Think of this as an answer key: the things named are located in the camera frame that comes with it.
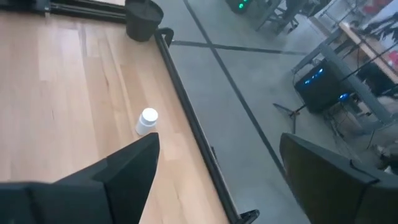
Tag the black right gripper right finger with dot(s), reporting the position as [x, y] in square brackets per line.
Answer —
[335, 193]

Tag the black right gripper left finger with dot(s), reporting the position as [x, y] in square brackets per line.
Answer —
[124, 186]

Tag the white pill bottle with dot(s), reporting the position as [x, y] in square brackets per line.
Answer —
[146, 122]

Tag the black tripod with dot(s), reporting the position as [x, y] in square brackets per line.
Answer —
[290, 113]

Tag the black computer tower blue lights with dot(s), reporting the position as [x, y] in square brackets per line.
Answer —
[320, 85]

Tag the grey metal desk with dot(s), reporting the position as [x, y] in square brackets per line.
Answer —
[351, 77]

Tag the black device green light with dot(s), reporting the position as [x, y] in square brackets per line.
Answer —
[239, 5]

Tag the black aluminium table frame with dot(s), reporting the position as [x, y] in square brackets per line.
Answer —
[190, 105]

